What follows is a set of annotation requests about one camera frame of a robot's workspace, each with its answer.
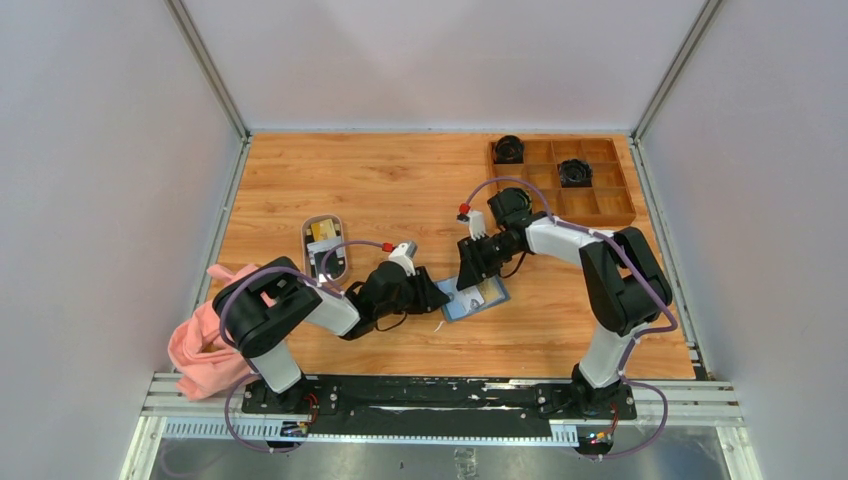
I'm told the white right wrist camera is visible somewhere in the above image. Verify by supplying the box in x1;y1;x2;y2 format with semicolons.
457;210;487;241

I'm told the black rosette middle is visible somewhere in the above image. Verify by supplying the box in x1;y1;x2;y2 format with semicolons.
557;158;594;188

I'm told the aluminium frame rail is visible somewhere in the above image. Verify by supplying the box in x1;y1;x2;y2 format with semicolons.
141;374;745;448

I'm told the black rosette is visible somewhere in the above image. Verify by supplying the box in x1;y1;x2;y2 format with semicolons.
492;135;525;165
557;158;594;188

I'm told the wooden compartment tray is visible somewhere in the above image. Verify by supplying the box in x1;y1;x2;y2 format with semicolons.
488;135;637;228

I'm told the pink cloth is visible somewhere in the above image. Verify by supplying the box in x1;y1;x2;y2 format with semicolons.
167;300;251;401

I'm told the gold card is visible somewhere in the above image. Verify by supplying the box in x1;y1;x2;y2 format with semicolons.
477;277;509;309

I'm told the blue leather card holder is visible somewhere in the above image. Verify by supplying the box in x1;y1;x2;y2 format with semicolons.
436;276;510;323

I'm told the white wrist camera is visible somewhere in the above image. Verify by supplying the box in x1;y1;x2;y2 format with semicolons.
388;241;417;276
457;210;487;241

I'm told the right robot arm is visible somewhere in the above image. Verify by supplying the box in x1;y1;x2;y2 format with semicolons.
457;187;678;418

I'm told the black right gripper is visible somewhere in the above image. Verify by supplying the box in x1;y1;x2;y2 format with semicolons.
457;233;521;292

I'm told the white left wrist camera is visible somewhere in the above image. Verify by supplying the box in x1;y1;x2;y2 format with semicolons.
388;241;417;276

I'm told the silver card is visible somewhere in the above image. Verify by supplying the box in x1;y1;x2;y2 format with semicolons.
448;286;486;317

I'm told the black rosette top left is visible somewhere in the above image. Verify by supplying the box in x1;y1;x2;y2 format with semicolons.
492;135;525;165

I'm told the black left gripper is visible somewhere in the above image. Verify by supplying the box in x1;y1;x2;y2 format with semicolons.
375;266;449;319

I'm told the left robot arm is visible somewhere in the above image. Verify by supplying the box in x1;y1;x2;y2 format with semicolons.
212;257;450;413

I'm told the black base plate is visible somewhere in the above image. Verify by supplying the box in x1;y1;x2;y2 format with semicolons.
240;375;637;438

